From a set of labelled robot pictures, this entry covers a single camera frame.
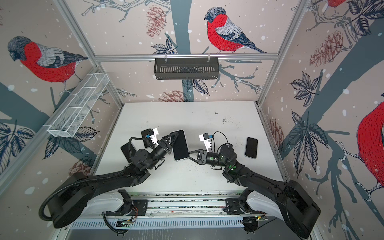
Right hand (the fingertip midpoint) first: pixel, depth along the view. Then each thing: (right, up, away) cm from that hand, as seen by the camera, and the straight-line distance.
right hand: (184, 159), depth 67 cm
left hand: (-3, +10, +1) cm, 11 cm away
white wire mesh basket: (-58, +19, +6) cm, 61 cm away
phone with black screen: (-2, +4, +1) cm, 5 cm away
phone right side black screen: (+42, -1, +29) cm, 51 cm away
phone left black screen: (-18, +8, +1) cm, 19 cm away
